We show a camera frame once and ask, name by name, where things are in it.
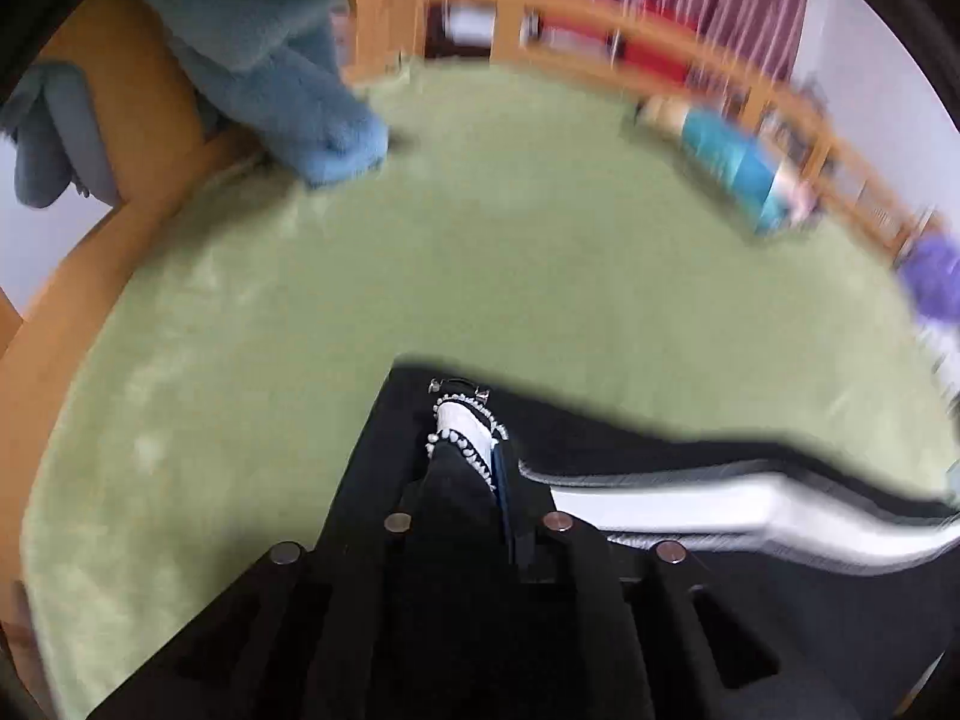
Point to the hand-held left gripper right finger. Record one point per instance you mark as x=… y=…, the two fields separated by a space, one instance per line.
x=525 y=540

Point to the blue and white plush toy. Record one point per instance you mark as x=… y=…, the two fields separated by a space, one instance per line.
x=724 y=150

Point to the blue plush blanket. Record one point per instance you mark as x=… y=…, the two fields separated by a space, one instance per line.
x=262 y=52

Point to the green fleece blanket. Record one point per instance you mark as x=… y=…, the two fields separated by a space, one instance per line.
x=487 y=240

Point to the red object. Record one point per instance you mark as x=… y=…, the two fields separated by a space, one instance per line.
x=660 y=45

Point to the wooden bed frame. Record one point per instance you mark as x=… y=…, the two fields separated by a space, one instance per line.
x=150 y=105

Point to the purple plush toy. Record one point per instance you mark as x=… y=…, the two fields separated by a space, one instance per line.
x=934 y=274

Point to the black pants with white stripe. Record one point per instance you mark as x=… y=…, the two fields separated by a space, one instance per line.
x=450 y=480

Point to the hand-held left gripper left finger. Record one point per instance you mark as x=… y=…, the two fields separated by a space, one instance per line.
x=390 y=551

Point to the grey-blue cloth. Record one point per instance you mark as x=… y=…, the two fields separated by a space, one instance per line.
x=52 y=135

